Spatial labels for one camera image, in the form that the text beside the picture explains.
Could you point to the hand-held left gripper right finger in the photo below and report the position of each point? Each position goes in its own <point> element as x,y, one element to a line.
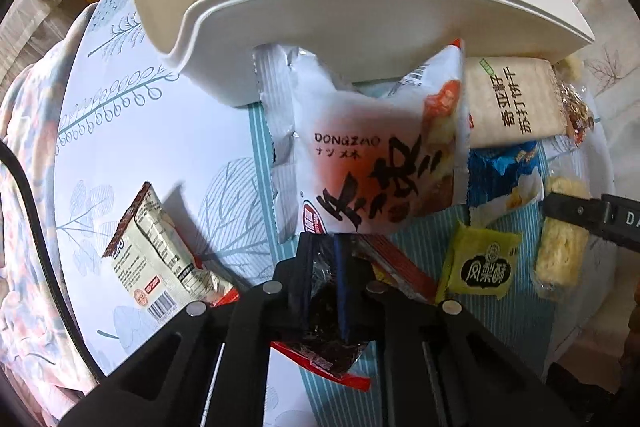
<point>342,297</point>

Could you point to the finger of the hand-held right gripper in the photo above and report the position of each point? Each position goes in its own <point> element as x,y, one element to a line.
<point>575,212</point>

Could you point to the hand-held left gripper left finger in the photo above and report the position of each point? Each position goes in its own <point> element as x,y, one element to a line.
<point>295,297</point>

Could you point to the dark red small packet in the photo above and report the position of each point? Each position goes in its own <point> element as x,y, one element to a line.
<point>325,307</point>

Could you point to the yellow sachima bar packet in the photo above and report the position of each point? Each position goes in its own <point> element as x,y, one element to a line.
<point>570,67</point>
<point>557,257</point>

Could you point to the blue snack packet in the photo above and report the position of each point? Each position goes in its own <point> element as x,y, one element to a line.
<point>505,167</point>

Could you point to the yellow green cake packet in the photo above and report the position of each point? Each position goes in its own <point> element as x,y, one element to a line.
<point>480,267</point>

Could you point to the beige cracker packet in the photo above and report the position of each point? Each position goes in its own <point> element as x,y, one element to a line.
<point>510,102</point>

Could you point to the red cookie packet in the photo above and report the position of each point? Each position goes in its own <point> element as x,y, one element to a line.
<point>155,247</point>

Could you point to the white orange bread packet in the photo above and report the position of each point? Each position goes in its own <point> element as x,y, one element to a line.
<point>370,147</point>

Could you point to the white plastic storage bin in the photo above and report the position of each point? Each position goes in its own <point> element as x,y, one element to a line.
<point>300,17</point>

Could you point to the teal striped mat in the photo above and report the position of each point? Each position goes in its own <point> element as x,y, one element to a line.
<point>257,207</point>

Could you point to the brown wrapped snack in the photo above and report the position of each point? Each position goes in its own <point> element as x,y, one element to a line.
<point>575,112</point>

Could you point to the pastel floral blanket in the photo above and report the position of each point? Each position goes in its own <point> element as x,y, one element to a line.
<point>30,117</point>

